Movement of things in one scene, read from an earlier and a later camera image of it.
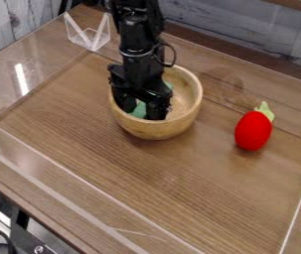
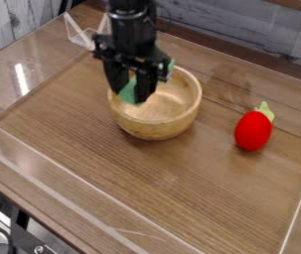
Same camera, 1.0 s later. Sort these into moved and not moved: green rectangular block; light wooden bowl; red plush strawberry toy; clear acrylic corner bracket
Moved: green rectangular block
Not moved: red plush strawberry toy; light wooden bowl; clear acrylic corner bracket
